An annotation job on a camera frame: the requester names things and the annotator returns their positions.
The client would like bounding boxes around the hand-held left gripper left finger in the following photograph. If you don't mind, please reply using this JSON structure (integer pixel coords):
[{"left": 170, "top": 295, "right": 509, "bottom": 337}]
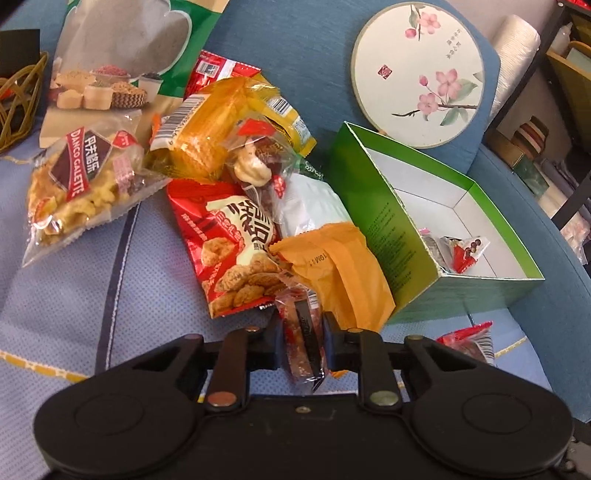
[{"left": 131, "top": 313, "right": 283, "bottom": 414}]

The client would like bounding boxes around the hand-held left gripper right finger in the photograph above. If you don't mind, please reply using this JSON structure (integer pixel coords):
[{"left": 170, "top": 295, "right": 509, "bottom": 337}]
[{"left": 322, "top": 313, "right": 468, "bottom": 412}]

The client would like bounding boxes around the small clear red date packet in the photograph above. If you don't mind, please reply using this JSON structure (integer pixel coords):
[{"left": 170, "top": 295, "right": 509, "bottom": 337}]
[{"left": 275, "top": 286, "right": 329, "bottom": 394}]

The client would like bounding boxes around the orange snack packet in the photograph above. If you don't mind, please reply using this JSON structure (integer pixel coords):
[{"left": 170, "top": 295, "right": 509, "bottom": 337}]
[{"left": 268, "top": 222, "right": 396, "bottom": 334}]

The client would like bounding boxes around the red chicken nugget snack bag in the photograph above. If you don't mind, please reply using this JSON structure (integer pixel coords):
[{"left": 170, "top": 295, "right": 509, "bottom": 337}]
[{"left": 166, "top": 179, "right": 297, "bottom": 319}]

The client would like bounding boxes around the white snack packet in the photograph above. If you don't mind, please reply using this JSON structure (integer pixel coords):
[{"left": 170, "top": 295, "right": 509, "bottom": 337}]
[{"left": 276, "top": 172, "right": 357, "bottom": 241}]

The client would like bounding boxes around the green cardboard box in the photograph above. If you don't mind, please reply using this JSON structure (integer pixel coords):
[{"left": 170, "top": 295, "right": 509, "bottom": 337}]
[{"left": 328, "top": 121, "right": 546, "bottom": 326}]

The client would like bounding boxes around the small silver packet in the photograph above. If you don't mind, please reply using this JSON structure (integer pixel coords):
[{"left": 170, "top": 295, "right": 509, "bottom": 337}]
[{"left": 421, "top": 227, "right": 448, "bottom": 274}]

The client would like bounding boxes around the small red snack packet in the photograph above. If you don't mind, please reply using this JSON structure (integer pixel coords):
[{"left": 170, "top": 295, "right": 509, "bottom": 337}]
[{"left": 435, "top": 321, "right": 496, "bottom": 366}]

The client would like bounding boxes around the small red candy packet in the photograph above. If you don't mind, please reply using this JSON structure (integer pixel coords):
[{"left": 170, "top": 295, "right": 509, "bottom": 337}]
[{"left": 442, "top": 234, "right": 491, "bottom": 276}]

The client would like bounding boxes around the clear nut and date packet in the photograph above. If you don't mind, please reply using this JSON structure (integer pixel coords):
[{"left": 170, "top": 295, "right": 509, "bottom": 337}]
[{"left": 221, "top": 117, "right": 297, "bottom": 205}]

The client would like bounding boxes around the yellow snack bag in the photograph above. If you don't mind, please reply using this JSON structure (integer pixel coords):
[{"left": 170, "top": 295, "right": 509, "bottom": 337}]
[{"left": 144, "top": 76, "right": 318, "bottom": 182}]

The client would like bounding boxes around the clear bag of crisps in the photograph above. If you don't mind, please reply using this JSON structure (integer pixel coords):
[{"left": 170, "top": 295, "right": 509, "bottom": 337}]
[{"left": 21, "top": 126, "right": 172, "bottom": 269}]

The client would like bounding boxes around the black metal shelf rack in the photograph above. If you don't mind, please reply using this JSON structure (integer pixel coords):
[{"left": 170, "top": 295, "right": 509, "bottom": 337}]
[{"left": 482, "top": 0, "right": 591, "bottom": 266}]

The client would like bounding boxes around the round floral fan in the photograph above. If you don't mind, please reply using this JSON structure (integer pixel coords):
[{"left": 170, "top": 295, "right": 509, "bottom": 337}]
[{"left": 350, "top": 1, "right": 485, "bottom": 150}]

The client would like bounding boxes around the striped box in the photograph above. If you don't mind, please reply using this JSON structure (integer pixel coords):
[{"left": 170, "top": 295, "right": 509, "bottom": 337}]
[{"left": 513, "top": 116, "right": 551, "bottom": 158}]

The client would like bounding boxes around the blue sofa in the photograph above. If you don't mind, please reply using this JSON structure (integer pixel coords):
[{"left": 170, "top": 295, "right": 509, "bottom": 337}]
[{"left": 0, "top": 0, "right": 591, "bottom": 423}]

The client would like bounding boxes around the large green beige pouch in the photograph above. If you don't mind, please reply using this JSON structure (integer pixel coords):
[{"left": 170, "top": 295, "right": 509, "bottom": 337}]
[{"left": 39, "top": 0, "right": 230, "bottom": 149}]

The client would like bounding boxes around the roll of white plastic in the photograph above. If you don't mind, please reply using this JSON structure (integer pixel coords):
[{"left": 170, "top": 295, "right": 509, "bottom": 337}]
[{"left": 488, "top": 14, "right": 542, "bottom": 121}]

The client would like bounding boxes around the yellow wooden tray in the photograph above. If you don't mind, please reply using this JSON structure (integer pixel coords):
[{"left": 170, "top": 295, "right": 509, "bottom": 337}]
[{"left": 546, "top": 41, "right": 591, "bottom": 149}]

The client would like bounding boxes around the white bottle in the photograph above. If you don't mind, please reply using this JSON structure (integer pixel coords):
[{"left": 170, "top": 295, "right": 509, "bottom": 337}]
[{"left": 550, "top": 22, "right": 574, "bottom": 57}]

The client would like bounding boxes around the wire basket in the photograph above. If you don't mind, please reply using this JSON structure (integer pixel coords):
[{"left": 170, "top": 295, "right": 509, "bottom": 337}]
[{"left": 0, "top": 51, "right": 49, "bottom": 154}]

